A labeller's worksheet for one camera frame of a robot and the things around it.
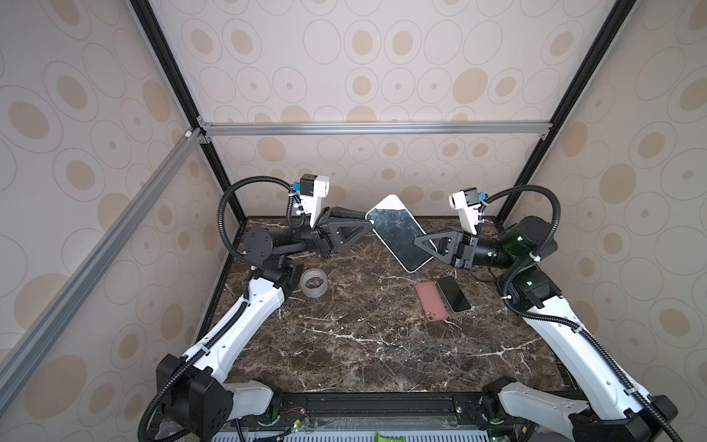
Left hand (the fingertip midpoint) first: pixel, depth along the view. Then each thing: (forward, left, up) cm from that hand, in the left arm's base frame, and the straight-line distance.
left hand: (377, 238), depth 48 cm
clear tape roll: (+17, +18, -50) cm, 56 cm away
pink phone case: (+13, -22, -50) cm, 56 cm away
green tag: (-25, -5, -49) cm, 56 cm away
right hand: (+2, -9, -5) cm, 11 cm away
